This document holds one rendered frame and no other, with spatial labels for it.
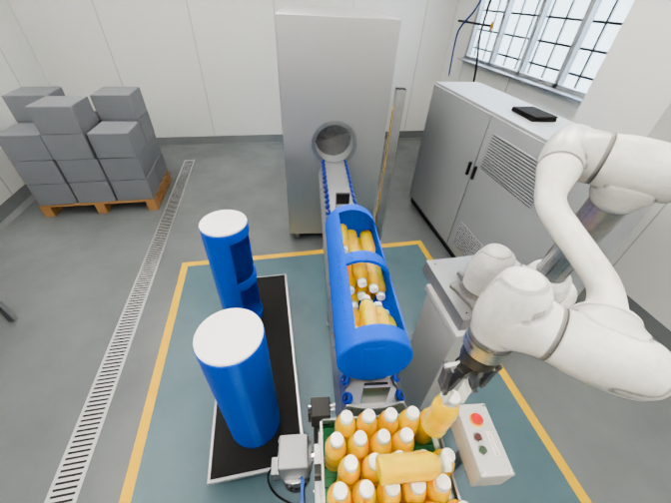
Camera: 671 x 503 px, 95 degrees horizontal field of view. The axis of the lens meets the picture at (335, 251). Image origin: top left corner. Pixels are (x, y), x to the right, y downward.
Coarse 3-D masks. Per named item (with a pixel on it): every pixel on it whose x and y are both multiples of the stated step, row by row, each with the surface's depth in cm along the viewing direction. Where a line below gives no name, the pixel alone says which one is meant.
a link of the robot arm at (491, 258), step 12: (480, 252) 129; (492, 252) 125; (504, 252) 124; (468, 264) 136; (480, 264) 128; (492, 264) 124; (504, 264) 123; (516, 264) 126; (468, 276) 135; (480, 276) 129; (492, 276) 126; (468, 288) 137; (480, 288) 132
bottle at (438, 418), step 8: (432, 400) 85; (440, 400) 82; (432, 408) 84; (440, 408) 81; (448, 408) 80; (456, 408) 80; (424, 416) 91; (432, 416) 85; (440, 416) 81; (448, 416) 80; (456, 416) 81; (424, 424) 90; (432, 424) 86; (440, 424) 84; (448, 424) 83; (432, 432) 88; (440, 432) 87
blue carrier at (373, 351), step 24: (336, 216) 166; (360, 216) 175; (336, 240) 152; (336, 264) 140; (384, 264) 140; (336, 288) 130; (336, 312) 123; (336, 336) 116; (360, 336) 106; (384, 336) 105; (336, 360) 112; (360, 360) 112; (384, 360) 114; (408, 360) 115
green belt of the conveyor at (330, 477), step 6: (324, 426) 114; (330, 426) 114; (324, 432) 112; (330, 432) 112; (324, 438) 111; (324, 444) 109; (414, 444) 110; (420, 444) 110; (426, 444) 111; (432, 444) 111; (324, 450) 108; (414, 450) 109; (432, 450) 109; (324, 456) 106; (324, 462) 105; (330, 474) 102; (330, 480) 101
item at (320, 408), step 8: (312, 400) 111; (320, 400) 111; (328, 400) 111; (312, 408) 109; (320, 408) 109; (328, 408) 109; (312, 416) 107; (320, 416) 107; (328, 416) 107; (312, 424) 111; (328, 424) 112
